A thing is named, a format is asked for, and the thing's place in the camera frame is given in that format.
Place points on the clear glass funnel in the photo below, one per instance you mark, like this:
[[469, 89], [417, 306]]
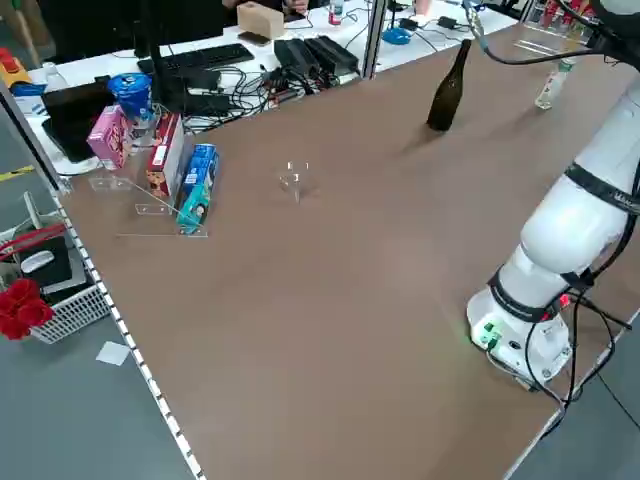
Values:
[[295, 180]]

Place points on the clear plastic drink bottle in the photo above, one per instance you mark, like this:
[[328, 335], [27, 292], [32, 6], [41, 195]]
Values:
[[547, 92]]

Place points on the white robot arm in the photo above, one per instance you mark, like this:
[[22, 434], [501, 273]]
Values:
[[565, 235]]

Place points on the dark glass bottle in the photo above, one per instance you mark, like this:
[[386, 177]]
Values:
[[445, 100]]

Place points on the teal snack box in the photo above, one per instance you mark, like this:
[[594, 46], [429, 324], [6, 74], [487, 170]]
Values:
[[194, 210]]

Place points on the blue cookie box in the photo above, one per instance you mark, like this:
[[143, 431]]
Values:
[[202, 165]]

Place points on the clear acrylic shelf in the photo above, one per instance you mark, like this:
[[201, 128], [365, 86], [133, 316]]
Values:
[[542, 42], [150, 207]]

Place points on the red white cookie box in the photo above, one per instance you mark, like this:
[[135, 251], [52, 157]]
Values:
[[165, 155]]

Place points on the black keyboard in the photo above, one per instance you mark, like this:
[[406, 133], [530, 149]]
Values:
[[210, 56]]

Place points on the blue computer mouse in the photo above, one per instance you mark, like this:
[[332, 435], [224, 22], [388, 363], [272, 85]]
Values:
[[396, 36]]

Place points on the brown cardboard box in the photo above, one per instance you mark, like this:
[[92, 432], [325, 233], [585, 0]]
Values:
[[260, 20]]

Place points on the white paper sheet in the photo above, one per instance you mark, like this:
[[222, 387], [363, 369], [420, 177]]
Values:
[[113, 353]]

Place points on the pink snack box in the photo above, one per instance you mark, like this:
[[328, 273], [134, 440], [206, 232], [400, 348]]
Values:
[[107, 137]]

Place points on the blue snack tub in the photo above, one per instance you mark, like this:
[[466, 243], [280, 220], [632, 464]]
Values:
[[131, 95]]

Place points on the black monitor stand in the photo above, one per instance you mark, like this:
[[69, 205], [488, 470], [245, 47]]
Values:
[[160, 60]]

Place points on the black power adapter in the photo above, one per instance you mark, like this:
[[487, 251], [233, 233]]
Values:
[[446, 22]]

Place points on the black laptop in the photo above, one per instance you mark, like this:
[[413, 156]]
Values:
[[70, 120]]

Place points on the red artificial flower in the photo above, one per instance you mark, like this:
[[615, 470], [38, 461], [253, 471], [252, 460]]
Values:
[[20, 310]]

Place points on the aluminium frame post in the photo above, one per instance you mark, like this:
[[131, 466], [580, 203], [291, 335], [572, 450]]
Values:
[[374, 40]]

